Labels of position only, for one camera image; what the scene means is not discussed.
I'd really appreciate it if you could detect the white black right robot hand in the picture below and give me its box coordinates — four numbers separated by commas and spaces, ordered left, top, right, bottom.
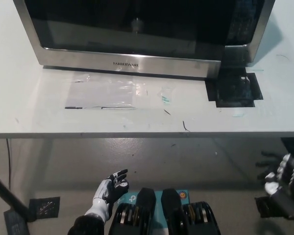
255, 151, 294, 198

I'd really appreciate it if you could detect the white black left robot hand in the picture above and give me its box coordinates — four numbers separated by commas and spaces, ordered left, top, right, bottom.
92, 168, 130, 204

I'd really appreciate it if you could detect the black ribbed robot body block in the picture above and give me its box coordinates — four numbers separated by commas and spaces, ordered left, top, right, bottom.
161, 188, 221, 235
108, 187, 158, 235

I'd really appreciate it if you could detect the stainless steel microwave body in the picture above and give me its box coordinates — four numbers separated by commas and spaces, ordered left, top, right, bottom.
43, 0, 276, 79

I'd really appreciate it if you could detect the black box under table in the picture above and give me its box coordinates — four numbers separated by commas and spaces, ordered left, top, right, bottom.
280, 138, 294, 158

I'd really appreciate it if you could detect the black tape patch on table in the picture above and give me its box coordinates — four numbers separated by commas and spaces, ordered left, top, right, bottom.
205, 67, 264, 109

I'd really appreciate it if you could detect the black table leg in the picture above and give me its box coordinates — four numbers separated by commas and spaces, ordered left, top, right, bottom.
0, 168, 38, 223

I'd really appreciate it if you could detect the thin black cable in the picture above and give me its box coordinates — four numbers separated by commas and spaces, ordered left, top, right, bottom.
5, 139, 12, 188

